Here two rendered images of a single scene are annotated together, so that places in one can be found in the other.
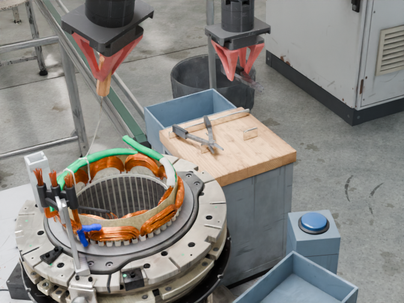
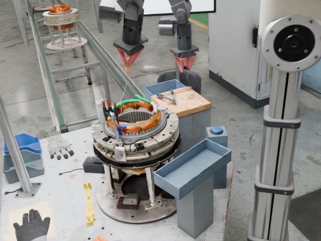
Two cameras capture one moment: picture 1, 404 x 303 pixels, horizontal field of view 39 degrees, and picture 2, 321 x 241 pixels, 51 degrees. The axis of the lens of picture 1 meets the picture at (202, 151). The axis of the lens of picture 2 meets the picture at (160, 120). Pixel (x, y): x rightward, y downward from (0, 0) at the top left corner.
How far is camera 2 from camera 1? 37 cm
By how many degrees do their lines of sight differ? 4
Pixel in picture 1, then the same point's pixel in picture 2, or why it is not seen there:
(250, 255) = not seen: hidden behind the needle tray
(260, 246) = not seen: hidden behind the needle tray
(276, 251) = not seen: hidden behind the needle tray
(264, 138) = (197, 98)
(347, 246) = (249, 168)
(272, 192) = (201, 122)
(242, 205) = (187, 127)
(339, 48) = (247, 67)
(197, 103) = (168, 85)
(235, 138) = (184, 98)
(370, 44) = (262, 64)
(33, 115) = (85, 104)
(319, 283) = (216, 151)
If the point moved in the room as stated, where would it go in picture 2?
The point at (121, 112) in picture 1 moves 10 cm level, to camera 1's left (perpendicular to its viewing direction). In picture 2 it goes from (132, 95) to (117, 96)
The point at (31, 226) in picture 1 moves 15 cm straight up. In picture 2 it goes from (97, 129) to (90, 92)
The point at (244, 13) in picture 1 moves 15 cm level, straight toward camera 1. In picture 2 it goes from (187, 42) to (185, 55)
